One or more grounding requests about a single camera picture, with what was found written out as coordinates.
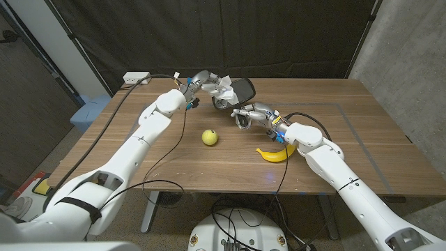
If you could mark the white power strip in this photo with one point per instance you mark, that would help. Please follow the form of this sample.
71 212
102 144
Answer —
134 76

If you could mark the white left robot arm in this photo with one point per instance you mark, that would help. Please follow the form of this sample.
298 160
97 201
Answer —
139 139

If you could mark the yellow and black floor item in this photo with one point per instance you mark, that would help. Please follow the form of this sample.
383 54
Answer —
42 187

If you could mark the black round fan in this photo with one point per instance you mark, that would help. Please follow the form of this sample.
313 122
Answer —
170 198

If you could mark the light blue bin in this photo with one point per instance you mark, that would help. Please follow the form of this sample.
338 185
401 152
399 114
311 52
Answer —
88 111

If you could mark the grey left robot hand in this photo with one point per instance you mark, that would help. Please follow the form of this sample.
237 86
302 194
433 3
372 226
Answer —
200 78

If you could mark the red floor item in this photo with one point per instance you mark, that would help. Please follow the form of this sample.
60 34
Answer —
26 184

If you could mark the black backdrop stand pole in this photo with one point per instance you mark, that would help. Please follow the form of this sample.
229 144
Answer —
362 35
82 54

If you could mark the yellow lemon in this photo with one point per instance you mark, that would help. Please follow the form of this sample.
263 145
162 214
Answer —
209 137

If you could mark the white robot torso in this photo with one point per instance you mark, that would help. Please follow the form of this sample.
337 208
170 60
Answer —
240 230

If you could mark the black hand mirror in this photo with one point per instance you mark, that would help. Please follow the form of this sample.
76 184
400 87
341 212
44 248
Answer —
245 90

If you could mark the white paper towel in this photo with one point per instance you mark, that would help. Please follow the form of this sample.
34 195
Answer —
224 89

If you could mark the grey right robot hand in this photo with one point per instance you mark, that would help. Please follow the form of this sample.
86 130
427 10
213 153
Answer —
261 111

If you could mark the yellow banana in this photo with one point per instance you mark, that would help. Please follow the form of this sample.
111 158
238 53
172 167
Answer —
277 157

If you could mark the grey table leg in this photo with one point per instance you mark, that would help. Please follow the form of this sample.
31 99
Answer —
150 212
329 218

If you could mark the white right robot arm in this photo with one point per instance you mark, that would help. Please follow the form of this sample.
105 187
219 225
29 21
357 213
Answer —
331 167

